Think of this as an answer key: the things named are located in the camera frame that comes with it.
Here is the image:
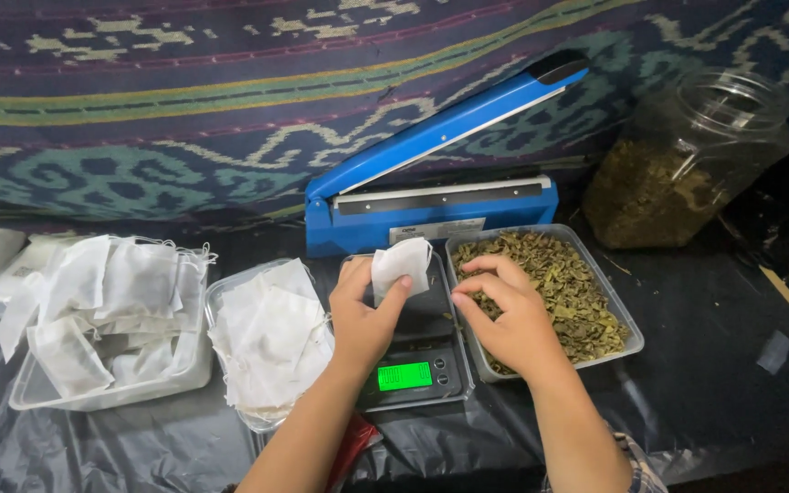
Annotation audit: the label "pile of flat filter bags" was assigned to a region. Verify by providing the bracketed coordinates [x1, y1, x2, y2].
[208, 259, 335, 420]

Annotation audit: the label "heap of dried tea leaves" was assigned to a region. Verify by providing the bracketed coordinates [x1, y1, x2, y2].
[451, 231, 631, 376]

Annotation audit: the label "blue impulse heat sealer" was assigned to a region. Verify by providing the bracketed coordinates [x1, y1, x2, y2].
[304, 49, 590, 259]

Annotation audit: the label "clear plastic tea leaf container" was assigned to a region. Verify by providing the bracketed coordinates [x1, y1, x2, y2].
[444, 224, 645, 384]

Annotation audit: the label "black digital kitchen scale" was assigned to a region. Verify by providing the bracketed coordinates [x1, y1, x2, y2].
[340, 252, 475, 413]

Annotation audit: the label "black plastic sheet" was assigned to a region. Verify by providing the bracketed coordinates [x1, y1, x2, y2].
[0, 222, 789, 493]

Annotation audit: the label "dried leaves inside jar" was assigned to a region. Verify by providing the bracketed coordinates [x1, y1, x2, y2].
[583, 140, 734, 249]

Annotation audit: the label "clear plastic tub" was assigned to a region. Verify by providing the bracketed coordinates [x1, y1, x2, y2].
[9, 236, 214, 412]

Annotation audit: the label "plaid shirt sleeve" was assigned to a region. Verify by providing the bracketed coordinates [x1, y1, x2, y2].
[542, 426, 669, 493]

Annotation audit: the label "person's left hand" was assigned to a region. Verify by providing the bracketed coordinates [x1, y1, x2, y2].
[328, 257, 414, 374]

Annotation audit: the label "clear tape scrap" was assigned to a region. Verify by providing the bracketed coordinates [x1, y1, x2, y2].
[756, 330, 789, 375]

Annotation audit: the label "person's right hand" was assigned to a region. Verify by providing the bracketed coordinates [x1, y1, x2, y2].
[451, 255, 564, 384]

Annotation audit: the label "woven patterned cloth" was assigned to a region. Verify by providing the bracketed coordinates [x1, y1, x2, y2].
[0, 0, 789, 234]

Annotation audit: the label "red plastic packet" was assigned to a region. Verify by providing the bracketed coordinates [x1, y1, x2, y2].
[326, 413, 383, 493]

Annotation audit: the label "white tea filter bag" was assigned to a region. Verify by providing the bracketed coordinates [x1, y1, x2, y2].
[371, 237, 433, 307]

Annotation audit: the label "clear plastic jar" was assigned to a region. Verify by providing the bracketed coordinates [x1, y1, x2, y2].
[581, 68, 789, 249]

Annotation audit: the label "clear shallow plastic tray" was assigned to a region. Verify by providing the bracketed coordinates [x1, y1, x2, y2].
[204, 258, 335, 434]

